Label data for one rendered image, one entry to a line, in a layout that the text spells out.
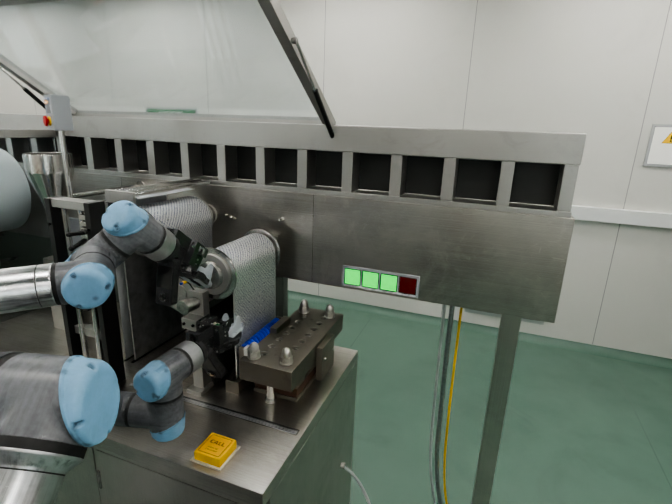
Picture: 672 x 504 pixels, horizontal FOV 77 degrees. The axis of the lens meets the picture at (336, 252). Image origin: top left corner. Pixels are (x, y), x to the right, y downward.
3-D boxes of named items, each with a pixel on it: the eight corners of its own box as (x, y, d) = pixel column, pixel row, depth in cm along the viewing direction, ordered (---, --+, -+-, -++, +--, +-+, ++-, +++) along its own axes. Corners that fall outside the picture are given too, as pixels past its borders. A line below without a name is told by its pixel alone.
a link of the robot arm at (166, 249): (158, 256, 91) (128, 251, 93) (170, 264, 95) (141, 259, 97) (171, 225, 93) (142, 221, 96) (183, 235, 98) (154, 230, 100)
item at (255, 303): (234, 352, 122) (232, 291, 117) (274, 319, 143) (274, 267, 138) (236, 352, 122) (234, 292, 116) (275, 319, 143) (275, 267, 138)
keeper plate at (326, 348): (315, 379, 129) (316, 347, 126) (327, 363, 138) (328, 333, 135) (323, 381, 128) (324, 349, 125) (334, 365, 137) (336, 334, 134)
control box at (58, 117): (41, 129, 127) (36, 94, 124) (66, 130, 132) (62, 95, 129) (48, 130, 123) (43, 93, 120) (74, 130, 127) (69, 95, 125)
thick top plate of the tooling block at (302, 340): (239, 378, 118) (238, 359, 116) (300, 321, 154) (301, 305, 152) (291, 392, 113) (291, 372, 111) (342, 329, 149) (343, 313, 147)
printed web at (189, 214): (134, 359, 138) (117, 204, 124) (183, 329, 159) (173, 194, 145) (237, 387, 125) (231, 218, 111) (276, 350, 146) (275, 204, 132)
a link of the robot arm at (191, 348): (194, 380, 99) (166, 372, 102) (207, 370, 103) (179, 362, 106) (192, 351, 97) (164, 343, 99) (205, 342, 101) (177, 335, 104)
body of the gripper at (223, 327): (233, 317, 111) (204, 337, 100) (234, 347, 114) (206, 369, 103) (209, 312, 114) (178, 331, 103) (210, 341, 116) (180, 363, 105)
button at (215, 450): (194, 459, 98) (193, 451, 98) (212, 439, 105) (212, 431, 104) (219, 468, 96) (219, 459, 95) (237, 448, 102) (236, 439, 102)
